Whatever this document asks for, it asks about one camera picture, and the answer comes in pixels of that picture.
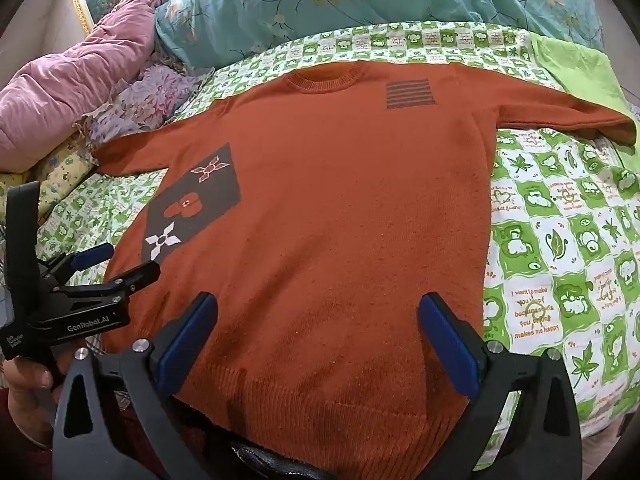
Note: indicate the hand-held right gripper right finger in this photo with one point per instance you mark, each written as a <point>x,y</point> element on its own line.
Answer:
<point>450,345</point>

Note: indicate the yellow printed cloth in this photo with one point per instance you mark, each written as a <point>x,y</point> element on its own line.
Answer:
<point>60,165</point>

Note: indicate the pink quilt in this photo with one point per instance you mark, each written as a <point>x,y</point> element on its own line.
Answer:
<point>65,80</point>

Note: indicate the orange knitted sweater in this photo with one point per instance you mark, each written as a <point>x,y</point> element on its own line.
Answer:
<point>325,210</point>

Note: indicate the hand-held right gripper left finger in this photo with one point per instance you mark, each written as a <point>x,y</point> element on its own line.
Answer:
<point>187,345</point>

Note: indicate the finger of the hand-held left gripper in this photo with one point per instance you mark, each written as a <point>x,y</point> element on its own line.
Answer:
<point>90,256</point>
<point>135,277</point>

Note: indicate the person's left hand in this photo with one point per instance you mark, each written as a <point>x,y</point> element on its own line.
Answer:
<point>25,385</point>

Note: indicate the purple floral pillow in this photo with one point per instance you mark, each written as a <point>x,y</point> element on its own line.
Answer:
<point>145,100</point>

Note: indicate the light green cloth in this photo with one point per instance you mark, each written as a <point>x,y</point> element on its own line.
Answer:
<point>575,65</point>

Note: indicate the green checked bedsheet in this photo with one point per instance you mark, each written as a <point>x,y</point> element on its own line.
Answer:
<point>550,240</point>

